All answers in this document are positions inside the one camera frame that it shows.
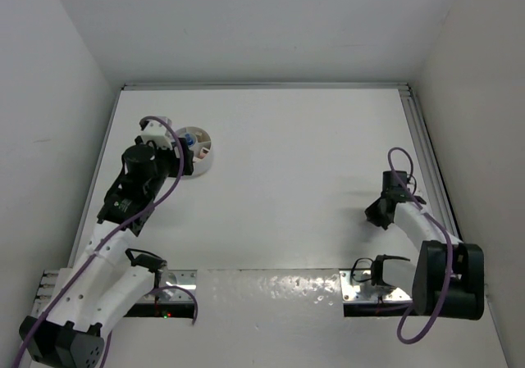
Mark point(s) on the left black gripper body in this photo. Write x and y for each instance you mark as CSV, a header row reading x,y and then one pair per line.
x,y
166,165

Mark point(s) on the small blue-capped glue bottle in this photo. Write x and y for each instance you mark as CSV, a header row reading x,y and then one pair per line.
x,y
190,139

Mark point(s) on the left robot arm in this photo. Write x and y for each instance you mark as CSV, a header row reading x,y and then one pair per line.
x,y
74,329

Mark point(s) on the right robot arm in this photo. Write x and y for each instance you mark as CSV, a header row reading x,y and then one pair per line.
x,y
446,267

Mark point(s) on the white round compartment organizer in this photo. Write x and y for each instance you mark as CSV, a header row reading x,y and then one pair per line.
x,y
200,143

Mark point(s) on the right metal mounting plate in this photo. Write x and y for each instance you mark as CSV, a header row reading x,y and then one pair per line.
x,y
362,299

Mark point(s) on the metal mounting plate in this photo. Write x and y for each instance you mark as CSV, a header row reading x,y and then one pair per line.
x,y
175,300
362,299

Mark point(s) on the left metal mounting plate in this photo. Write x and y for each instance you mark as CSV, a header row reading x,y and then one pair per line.
x,y
175,300

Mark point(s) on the aluminium frame rail right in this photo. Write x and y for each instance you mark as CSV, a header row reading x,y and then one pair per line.
x,y
431,173

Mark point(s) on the aluminium frame rail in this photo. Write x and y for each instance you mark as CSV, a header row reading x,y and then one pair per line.
x,y
44,292
431,173

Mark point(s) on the aluminium frame rail left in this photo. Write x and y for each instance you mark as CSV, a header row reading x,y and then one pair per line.
x,y
44,292

